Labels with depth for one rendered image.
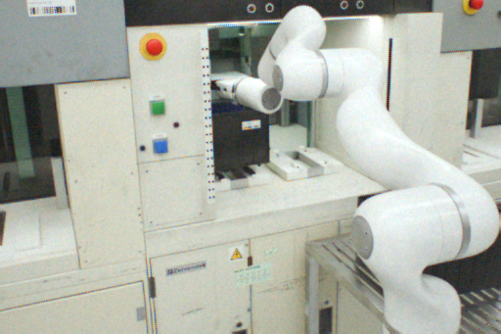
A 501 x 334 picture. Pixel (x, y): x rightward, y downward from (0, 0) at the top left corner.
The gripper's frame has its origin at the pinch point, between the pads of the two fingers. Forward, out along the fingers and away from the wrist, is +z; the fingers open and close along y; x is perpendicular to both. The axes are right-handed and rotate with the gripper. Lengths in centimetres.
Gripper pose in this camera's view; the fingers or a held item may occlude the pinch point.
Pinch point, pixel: (221, 82)
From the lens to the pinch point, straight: 173.8
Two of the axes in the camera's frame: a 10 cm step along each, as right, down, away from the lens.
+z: -4.8, -2.3, 8.4
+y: 8.8, -1.6, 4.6
